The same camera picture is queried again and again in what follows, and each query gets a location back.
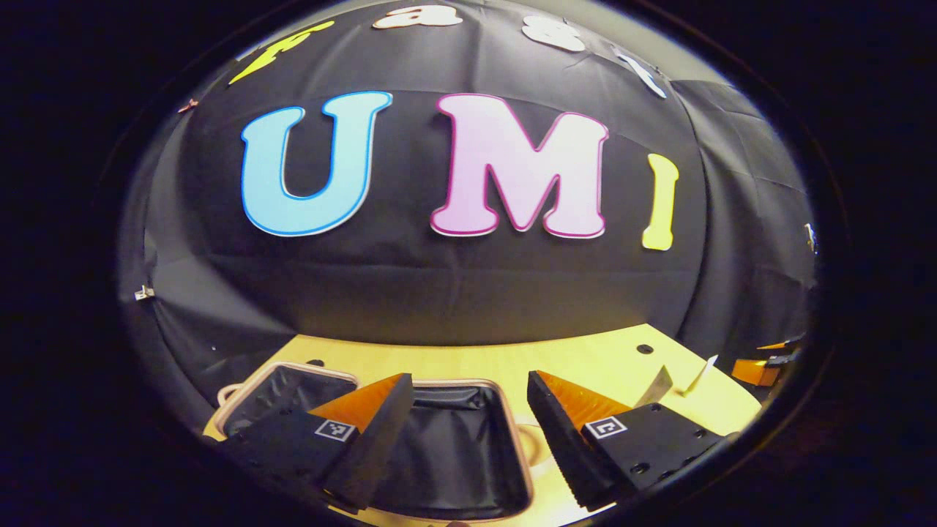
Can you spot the pink suitcase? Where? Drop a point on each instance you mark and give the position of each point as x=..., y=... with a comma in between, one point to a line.
x=454, y=454

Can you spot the silver cloth clip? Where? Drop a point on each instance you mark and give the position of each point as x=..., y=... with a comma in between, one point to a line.
x=144, y=293

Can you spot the orange cloth clip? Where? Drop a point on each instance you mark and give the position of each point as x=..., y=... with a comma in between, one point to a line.
x=188, y=105

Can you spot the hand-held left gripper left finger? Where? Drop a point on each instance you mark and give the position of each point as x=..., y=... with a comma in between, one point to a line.
x=377, y=446

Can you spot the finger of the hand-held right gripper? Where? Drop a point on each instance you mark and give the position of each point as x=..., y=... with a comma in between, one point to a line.
x=782, y=342
x=754, y=371

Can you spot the white tube with green cap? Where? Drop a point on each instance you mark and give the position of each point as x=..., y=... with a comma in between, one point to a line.
x=656, y=389

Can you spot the black backdrop cloth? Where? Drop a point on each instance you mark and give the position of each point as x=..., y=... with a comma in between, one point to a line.
x=454, y=293

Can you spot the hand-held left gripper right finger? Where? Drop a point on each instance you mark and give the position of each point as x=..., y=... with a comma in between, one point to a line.
x=560, y=439

